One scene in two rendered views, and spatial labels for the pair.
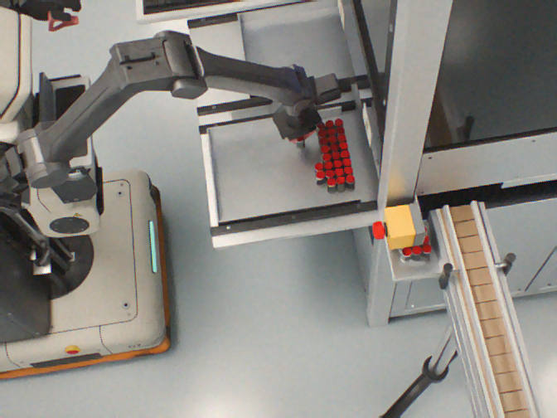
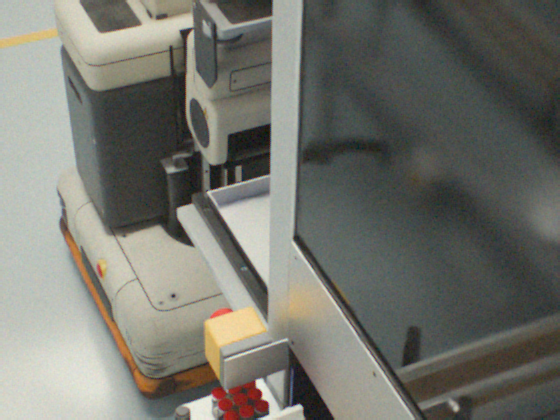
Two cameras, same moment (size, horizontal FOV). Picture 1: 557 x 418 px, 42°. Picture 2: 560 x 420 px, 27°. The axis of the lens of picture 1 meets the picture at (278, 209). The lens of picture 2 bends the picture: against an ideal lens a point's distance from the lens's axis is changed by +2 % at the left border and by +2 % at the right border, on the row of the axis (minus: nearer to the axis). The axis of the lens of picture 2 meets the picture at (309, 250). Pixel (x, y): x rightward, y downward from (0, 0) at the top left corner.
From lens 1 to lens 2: 127 cm
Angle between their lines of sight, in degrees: 39
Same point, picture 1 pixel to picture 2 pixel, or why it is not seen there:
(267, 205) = (257, 245)
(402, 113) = (274, 105)
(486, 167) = (338, 372)
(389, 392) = not seen: outside the picture
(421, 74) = (284, 33)
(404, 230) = (221, 332)
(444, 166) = (306, 303)
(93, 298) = (174, 262)
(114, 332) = (132, 297)
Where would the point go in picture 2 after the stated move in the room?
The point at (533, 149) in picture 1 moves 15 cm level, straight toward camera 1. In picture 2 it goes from (375, 400) to (247, 377)
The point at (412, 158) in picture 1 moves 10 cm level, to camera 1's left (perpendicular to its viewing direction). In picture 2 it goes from (283, 234) to (249, 187)
